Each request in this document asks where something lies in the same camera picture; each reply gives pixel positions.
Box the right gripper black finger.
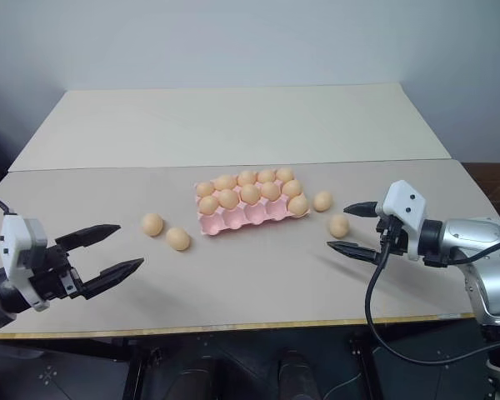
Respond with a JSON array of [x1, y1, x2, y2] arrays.
[[342, 200, 378, 218], [325, 239, 387, 264]]

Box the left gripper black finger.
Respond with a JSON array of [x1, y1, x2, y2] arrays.
[[80, 257, 146, 299], [54, 223, 123, 252]]

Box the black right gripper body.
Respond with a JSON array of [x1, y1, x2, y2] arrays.
[[375, 214, 407, 257]]

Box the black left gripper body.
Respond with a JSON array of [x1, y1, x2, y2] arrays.
[[31, 244, 87, 303]]

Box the pink egg tray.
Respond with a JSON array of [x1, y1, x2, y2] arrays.
[[192, 177, 313, 238]]

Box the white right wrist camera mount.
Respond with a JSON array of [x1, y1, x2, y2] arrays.
[[374, 179, 428, 262]]

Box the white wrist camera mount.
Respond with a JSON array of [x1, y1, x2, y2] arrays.
[[374, 179, 428, 262], [0, 213, 51, 313]]

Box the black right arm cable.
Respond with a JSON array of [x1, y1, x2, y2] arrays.
[[365, 241, 491, 366]]

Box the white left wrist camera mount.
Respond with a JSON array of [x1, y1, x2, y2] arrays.
[[0, 213, 51, 313]]

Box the black table frame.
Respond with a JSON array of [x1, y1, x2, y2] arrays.
[[0, 321, 484, 400]]

